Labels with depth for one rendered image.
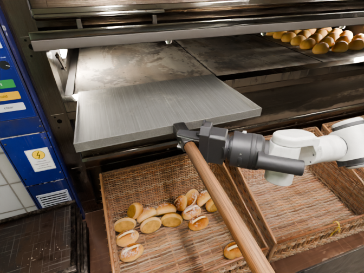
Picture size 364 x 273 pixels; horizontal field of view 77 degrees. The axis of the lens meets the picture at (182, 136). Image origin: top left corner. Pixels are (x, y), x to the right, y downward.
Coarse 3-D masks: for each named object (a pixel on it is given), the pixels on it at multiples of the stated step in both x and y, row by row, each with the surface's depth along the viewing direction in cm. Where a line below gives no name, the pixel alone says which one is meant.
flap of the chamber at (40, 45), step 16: (144, 32) 62; (160, 32) 63; (176, 32) 64; (192, 32) 66; (208, 32) 67; (224, 32) 69; (240, 32) 70; (256, 32) 72; (48, 48) 57; (64, 48) 58
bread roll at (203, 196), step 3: (201, 192) 116; (204, 192) 115; (207, 192) 115; (201, 195) 114; (204, 195) 114; (207, 195) 113; (198, 198) 114; (201, 198) 113; (204, 198) 113; (207, 198) 113; (210, 198) 114; (198, 201) 113; (201, 201) 112; (204, 201) 112; (198, 204) 113; (201, 204) 112
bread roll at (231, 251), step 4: (228, 244) 96; (232, 244) 94; (236, 244) 94; (224, 248) 96; (228, 248) 94; (232, 248) 93; (236, 248) 93; (224, 252) 94; (228, 252) 93; (232, 252) 93; (236, 252) 92; (240, 252) 93; (228, 256) 93; (232, 256) 93; (236, 256) 93
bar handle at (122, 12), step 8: (160, 8) 64; (40, 16) 57; (48, 16) 57; (56, 16) 58; (64, 16) 58; (72, 16) 59; (80, 16) 59; (88, 16) 60; (96, 16) 60; (104, 16) 61; (112, 16) 62; (120, 16) 62; (152, 16) 64; (80, 24) 60
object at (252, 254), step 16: (192, 144) 56; (192, 160) 53; (208, 176) 48; (208, 192) 47; (224, 192) 45; (224, 208) 42; (240, 224) 39; (240, 240) 37; (256, 256) 35; (256, 272) 34; (272, 272) 33
